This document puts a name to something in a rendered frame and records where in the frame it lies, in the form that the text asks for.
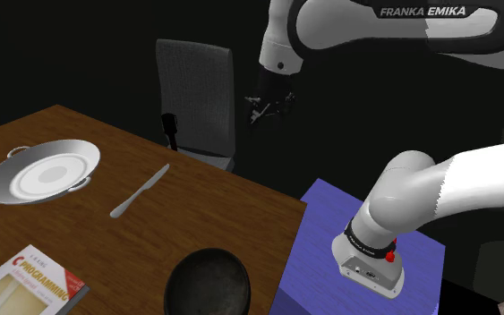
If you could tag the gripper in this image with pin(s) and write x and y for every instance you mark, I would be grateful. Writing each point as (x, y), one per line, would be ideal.
(272, 89)

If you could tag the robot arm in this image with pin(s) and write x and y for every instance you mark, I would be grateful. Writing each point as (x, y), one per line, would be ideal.
(408, 192)

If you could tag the grey chair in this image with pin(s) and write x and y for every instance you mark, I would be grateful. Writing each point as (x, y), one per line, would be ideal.
(197, 100)

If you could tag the brown wooden table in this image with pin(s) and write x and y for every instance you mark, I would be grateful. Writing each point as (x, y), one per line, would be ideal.
(181, 222)

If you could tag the silver table knife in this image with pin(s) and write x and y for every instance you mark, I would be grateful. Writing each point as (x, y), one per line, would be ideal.
(140, 192)

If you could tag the purple robot stand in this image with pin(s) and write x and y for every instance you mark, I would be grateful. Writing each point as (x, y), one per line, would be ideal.
(317, 270)

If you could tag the black bowl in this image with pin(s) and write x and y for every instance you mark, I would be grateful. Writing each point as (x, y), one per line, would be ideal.
(208, 283)

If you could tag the white and red book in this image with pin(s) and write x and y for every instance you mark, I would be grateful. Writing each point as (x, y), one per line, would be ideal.
(24, 290)

